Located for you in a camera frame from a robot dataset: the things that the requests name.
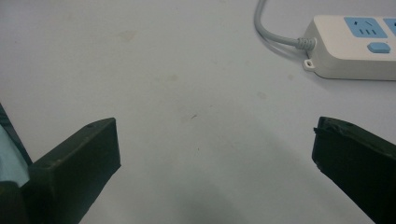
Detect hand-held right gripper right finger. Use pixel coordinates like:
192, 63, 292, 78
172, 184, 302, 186
311, 116, 396, 224

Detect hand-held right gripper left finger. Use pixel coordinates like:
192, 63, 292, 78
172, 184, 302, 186
19, 117, 121, 224

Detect white power strip blue sockets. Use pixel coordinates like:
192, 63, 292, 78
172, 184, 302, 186
303, 14, 396, 82

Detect grey power strip cable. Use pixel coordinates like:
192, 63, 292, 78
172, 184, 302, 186
253, 0, 318, 51

